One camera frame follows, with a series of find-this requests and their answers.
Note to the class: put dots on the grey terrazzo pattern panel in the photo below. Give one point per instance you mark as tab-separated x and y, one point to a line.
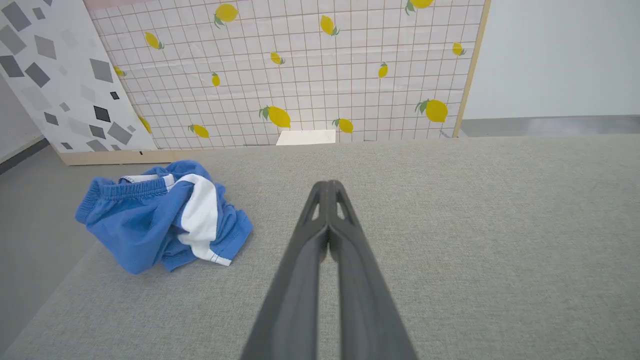
65	75

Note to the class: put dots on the grey fabric sofa cushion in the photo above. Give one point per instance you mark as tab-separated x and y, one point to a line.
475	240

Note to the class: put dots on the blue shorts with white stripes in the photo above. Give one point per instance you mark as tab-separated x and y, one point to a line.
145	225

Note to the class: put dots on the cream white block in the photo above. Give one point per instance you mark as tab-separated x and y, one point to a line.
306	137

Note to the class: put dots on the lemon print grid backdrop panel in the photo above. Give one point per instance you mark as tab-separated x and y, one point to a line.
310	75

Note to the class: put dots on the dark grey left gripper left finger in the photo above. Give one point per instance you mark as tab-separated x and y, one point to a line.
295	300

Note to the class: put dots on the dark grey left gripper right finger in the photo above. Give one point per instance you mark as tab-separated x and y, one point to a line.
365	305

